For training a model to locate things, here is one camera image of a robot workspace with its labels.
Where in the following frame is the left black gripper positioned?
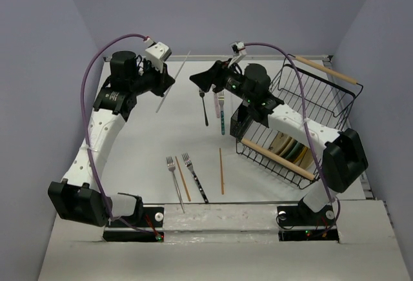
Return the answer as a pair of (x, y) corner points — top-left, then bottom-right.
(130, 58), (175, 98)

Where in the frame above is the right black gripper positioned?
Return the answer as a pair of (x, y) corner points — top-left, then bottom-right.
(188, 58), (255, 104)

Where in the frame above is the white chopstick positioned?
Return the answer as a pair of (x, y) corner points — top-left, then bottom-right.
(156, 50), (191, 113)

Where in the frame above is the black dotted handle fork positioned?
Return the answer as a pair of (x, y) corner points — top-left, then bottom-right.
(182, 153), (209, 204)

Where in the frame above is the silver fork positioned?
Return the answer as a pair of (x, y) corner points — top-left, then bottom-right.
(166, 156), (186, 213)

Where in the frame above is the wooden chopstick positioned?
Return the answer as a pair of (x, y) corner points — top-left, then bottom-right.
(219, 148), (225, 195)
(175, 156), (192, 202)

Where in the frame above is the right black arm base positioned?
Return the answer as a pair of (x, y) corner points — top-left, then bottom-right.
(276, 205), (339, 242)

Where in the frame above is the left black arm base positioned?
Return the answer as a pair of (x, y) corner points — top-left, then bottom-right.
(103, 205), (165, 243)

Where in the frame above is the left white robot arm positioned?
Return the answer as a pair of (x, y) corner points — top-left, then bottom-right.
(48, 49), (175, 227)

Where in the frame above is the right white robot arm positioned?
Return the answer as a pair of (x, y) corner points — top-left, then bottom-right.
(190, 61), (368, 224)

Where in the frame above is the black metal fork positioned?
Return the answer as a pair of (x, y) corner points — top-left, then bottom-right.
(199, 89), (209, 127)

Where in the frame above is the black utensil caddy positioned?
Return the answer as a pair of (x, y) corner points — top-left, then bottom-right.
(230, 103), (254, 140)

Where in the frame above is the teal handled fork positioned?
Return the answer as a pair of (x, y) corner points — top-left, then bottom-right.
(218, 90), (225, 135)

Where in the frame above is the pink handled fork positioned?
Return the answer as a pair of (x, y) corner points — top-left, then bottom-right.
(213, 93), (221, 118)

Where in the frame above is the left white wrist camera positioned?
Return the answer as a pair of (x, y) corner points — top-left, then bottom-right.
(145, 38), (172, 72)

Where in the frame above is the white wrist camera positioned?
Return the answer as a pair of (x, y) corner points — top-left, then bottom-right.
(229, 41), (247, 66)
(145, 38), (172, 72)

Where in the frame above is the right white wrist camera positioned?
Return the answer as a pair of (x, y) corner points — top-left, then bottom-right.
(229, 41), (247, 66)

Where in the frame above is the black wire dish rack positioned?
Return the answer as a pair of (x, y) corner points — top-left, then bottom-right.
(231, 61), (368, 192)

